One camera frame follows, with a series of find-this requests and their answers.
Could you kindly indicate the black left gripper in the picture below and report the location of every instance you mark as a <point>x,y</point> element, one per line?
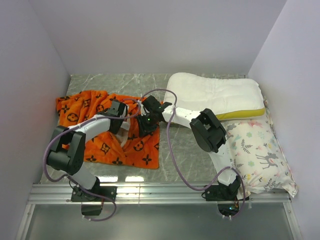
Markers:
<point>115,130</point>

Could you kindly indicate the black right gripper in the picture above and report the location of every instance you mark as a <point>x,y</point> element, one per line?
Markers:
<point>145,130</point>

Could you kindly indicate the orange patterned pillowcase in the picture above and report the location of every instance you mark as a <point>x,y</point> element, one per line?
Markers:
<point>125,148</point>

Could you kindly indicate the white pillow yellow edge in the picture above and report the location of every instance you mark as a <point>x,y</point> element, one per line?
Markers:
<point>239,98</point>

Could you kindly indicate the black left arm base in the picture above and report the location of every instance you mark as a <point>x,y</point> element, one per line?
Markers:
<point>92,202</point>

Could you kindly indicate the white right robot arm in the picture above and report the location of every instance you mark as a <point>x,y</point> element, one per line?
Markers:
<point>208,131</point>

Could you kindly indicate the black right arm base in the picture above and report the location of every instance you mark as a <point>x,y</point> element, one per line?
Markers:
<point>226,196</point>

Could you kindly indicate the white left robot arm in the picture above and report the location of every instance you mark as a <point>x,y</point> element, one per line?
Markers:
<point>64,155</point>

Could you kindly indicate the floral deer print pillow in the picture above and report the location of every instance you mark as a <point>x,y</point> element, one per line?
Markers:
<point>257,156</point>

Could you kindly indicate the aluminium mounting rail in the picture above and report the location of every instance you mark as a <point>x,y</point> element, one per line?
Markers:
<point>143,193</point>

